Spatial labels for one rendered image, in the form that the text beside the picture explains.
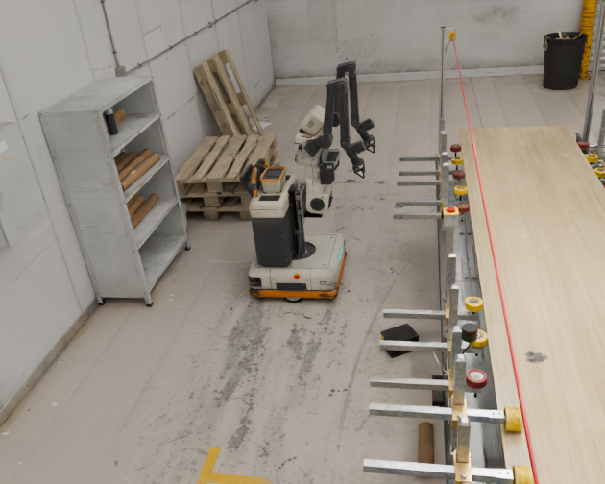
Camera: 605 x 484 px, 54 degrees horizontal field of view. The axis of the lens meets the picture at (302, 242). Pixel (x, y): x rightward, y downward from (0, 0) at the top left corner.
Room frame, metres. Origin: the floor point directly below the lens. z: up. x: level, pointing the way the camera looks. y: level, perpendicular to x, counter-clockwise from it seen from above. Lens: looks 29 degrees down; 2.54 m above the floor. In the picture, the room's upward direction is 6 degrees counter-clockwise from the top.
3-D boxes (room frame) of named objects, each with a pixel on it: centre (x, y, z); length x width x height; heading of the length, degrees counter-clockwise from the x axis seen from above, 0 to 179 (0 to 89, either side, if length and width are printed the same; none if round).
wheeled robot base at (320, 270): (3.94, 0.05, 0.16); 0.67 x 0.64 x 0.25; 77
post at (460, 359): (1.54, -0.49, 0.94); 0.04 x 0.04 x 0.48; 77
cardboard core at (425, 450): (2.15, -0.52, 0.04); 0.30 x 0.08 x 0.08; 167
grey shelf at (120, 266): (4.29, 1.32, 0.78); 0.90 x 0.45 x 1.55; 167
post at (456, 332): (1.78, -0.55, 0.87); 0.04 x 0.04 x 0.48; 77
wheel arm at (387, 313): (2.25, -0.56, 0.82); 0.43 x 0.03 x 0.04; 77
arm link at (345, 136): (3.63, -0.35, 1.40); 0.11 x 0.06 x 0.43; 166
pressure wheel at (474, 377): (1.73, -0.62, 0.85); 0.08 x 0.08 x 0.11
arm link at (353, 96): (4.04, -0.46, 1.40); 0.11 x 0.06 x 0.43; 167
